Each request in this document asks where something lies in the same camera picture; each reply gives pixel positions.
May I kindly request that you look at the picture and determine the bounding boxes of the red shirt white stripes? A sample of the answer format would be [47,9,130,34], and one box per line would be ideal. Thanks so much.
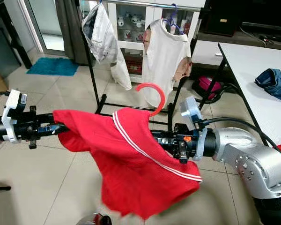
[52,107,203,221]

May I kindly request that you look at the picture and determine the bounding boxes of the purple plastic hanger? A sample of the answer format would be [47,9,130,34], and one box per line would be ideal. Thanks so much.
[162,4,183,34]

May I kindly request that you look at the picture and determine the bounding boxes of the black clothes rack chrome bar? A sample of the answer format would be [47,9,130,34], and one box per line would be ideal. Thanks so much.
[77,0,204,118]

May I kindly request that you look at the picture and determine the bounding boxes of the teal floor mat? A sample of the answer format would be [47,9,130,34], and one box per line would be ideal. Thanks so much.
[26,57,76,76]

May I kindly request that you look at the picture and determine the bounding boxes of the pink black bag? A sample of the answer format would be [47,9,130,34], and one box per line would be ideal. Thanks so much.
[192,75,225,101]

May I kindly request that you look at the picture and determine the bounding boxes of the white T-shirt brown sleeves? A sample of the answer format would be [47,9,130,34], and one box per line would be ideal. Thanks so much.
[143,19,192,108]

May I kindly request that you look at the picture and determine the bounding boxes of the white glass-door cabinet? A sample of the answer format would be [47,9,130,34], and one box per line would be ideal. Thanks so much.
[105,0,225,85]

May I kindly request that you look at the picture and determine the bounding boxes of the white collared shirt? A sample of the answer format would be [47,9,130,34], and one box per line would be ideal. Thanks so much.
[82,4,133,90]

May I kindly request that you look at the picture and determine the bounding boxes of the grey curtain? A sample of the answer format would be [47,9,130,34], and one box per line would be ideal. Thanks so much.
[55,0,89,64]

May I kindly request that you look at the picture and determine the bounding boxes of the white table black legs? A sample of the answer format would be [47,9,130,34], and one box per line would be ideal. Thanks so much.
[169,42,281,148]

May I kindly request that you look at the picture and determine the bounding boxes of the glass sliding door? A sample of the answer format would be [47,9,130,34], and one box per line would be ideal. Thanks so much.
[19,0,61,56]

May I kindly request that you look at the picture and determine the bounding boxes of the blue denim garment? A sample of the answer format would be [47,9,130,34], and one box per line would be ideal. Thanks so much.
[255,68,281,104]

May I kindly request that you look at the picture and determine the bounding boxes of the black speaker box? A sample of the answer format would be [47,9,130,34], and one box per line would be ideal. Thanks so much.
[199,0,243,37]

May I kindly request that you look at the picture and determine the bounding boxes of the black television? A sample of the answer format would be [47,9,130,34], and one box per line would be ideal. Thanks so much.
[241,0,281,31]

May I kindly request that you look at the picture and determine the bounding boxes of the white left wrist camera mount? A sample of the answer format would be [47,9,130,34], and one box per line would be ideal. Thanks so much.
[1,89,28,143]

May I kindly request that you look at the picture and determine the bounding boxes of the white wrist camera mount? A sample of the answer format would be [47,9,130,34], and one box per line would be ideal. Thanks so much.
[180,96,209,162]
[1,89,28,143]

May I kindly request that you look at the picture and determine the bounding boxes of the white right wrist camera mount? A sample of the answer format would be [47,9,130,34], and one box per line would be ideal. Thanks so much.
[180,96,209,162]

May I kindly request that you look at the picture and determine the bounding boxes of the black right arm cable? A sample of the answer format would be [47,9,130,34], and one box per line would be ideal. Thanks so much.
[200,117,281,154]

